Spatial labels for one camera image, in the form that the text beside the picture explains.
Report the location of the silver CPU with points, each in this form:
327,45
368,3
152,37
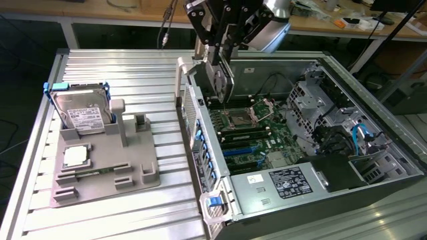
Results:
76,156

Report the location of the green RAM stick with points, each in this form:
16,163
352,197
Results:
96,172

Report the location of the black graphics card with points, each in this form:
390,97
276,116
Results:
221,85

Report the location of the black box on floor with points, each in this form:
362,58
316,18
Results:
410,97

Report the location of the blue case latch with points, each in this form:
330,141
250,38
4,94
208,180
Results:
213,201

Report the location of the grey plastic parts rack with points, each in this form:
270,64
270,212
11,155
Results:
107,155

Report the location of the metal disk bay cage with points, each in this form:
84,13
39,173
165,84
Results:
307,105

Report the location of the white small object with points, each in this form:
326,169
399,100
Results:
363,23

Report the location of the blue expansion slot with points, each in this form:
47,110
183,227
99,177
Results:
238,151

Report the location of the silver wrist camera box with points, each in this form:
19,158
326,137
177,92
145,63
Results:
267,37

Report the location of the grey power supply unit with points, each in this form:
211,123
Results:
254,195

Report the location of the orange small object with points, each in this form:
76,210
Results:
338,23

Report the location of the black monitor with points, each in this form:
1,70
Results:
400,5

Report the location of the CPU socket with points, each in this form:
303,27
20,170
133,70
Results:
238,117

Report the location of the silver chipset heatsink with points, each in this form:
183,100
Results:
278,160

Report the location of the open black PC case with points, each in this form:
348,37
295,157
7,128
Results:
367,200

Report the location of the black slanted pole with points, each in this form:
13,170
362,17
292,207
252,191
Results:
396,27

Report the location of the metal socket cover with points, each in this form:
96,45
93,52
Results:
263,108

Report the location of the hard disk in blue carrier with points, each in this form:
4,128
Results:
83,110

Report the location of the green motherboard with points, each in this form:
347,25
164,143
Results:
283,135

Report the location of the wooden workbench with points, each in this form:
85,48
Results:
100,11

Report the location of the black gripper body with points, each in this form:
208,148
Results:
236,3

